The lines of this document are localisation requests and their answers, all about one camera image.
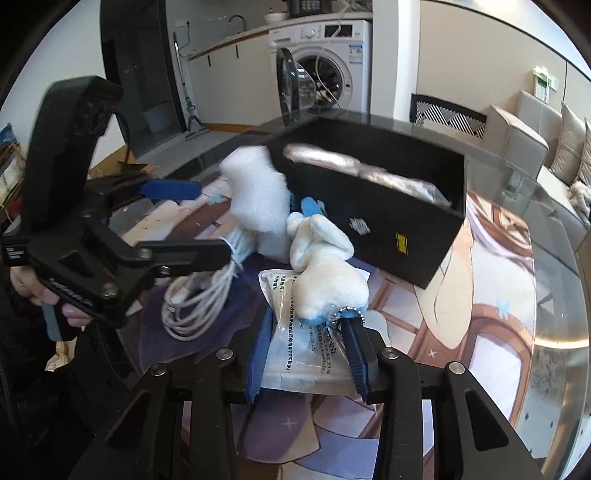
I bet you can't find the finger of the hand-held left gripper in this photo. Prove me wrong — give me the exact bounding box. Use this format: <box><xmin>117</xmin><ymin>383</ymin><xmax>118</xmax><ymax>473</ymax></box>
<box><xmin>133</xmin><ymin>237</ymin><xmax>232</xmax><ymax>280</ymax></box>
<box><xmin>87</xmin><ymin>176</ymin><xmax>204</xmax><ymax>219</ymax></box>

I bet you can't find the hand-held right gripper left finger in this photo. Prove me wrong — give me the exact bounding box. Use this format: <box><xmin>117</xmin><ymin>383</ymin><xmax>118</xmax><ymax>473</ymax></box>
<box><xmin>69</xmin><ymin>307</ymin><xmax>278</xmax><ymax>480</ymax></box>

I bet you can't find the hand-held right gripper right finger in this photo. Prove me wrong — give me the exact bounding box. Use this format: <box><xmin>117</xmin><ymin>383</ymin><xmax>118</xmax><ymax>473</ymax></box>
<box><xmin>342</xmin><ymin>318</ymin><xmax>542</xmax><ymax>480</ymax></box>

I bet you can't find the white printed packet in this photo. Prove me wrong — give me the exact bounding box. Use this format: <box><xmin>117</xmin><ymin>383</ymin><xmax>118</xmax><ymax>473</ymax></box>
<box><xmin>257</xmin><ymin>270</ymin><xmax>371</xmax><ymax>398</ymax></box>

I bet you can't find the white cable bundle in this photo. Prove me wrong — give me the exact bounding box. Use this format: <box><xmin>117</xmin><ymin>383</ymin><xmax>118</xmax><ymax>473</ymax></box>
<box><xmin>161</xmin><ymin>230</ymin><xmax>259</xmax><ymax>342</ymax></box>

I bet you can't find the white foam piece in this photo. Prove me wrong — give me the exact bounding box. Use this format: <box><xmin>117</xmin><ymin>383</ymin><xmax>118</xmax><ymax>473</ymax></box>
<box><xmin>219</xmin><ymin>145</ymin><xmax>301</xmax><ymax>260</ymax></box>

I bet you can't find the white blue plush toy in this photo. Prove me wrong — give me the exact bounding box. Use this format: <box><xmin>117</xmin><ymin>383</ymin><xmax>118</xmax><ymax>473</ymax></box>
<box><xmin>285</xmin><ymin>196</ymin><xmax>370</xmax><ymax>333</ymax></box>

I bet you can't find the black cardboard box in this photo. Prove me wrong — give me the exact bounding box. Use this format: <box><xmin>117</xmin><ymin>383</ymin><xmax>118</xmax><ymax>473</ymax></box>
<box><xmin>268</xmin><ymin>119</ymin><xmax>467</xmax><ymax>291</ymax></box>

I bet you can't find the clear zip bag white rope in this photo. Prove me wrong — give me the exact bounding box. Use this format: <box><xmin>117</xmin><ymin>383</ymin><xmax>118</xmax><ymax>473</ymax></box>
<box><xmin>283</xmin><ymin>142</ymin><xmax>365</xmax><ymax>177</ymax></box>

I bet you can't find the zip bag with logo rope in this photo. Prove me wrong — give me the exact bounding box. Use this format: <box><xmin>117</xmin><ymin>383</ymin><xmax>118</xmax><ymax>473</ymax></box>
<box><xmin>355</xmin><ymin>167</ymin><xmax>453</xmax><ymax>206</ymax></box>

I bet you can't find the person's left hand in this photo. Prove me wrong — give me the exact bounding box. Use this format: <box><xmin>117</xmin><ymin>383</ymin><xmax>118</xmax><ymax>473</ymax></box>
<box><xmin>9</xmin><ymin>268</ymin><xmax>94</xmax><ymax>329</ymax></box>

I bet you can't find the cardboard box with papers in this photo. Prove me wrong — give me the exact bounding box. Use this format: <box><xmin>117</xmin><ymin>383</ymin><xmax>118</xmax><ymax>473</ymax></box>
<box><xmin>0</xmin><ymin>124</ymin><xmax>29</xmax><ymax>208</ymax></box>

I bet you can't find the flat mop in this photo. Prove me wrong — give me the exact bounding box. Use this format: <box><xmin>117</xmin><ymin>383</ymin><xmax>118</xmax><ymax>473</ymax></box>
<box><xmin>173</xmin><ymin>21</ymin><xmax>211</xmax><ymax>141</ymax></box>

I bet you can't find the printed table mat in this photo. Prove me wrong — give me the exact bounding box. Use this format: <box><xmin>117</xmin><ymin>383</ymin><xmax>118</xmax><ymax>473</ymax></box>
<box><xmin>115</xmin><ymin>180</ymin><xmax>539</xmax><ymax>462</ymax></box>

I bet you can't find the white kitchen counter cabinet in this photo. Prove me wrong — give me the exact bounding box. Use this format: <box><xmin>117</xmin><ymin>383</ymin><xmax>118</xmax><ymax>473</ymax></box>
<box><xmin>187</xmin><ymin>18</ymin><xmax>278</xmax><ymax>133</ymax></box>

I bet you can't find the dark tall refrigerator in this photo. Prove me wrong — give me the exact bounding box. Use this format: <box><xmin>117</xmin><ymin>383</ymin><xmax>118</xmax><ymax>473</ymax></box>
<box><xmin>99</xmin><ymin>0</ymin><xmax>186</xmax><ymax>136</ymax></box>

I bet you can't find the white washing machine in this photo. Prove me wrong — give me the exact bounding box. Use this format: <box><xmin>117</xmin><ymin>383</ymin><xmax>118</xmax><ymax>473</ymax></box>
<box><xmin>268</xmin><ymin>19</ymin><xmax>374</xmax><ymax>128</ymax></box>

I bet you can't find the beige sofa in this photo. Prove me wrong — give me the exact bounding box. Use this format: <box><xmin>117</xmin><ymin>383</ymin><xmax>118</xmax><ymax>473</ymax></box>
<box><xmin>480</xmin><ymin>90</ymin><xmax>591</xmax><ymax>259</ymax></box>

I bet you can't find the grey furry throw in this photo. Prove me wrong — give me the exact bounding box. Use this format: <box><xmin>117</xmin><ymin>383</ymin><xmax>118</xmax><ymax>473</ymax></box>
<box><xmin>568</xmin><ymin>181</ymin><xmax>591</xmax><ymax>220</ymax></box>

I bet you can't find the beige cushion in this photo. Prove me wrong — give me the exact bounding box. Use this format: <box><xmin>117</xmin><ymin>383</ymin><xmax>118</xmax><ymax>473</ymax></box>
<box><xmin>551</xmin><ymin>100</ymin><xmax>587</xmax><ymax>184</ymax></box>

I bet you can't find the grey cushion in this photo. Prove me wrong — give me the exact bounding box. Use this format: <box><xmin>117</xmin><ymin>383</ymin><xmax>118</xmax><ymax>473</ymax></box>
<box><xmin>577</xmin><ymin>117</ymin><xmax>591</xmax><ymax>186</ymax></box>

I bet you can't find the white power cord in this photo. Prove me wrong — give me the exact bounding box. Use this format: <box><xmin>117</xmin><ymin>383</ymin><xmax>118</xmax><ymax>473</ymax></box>
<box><xmin>314</xmin><ymin>9</ymin><xmax>352</xmax><ymax>110</ymax></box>

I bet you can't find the white green wall device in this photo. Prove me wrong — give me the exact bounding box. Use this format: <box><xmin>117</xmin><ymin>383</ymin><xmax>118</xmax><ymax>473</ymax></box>
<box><xmin>532</xmin><ymin>67</ymin><xmax>557</xmax><ymax>100</ymax></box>

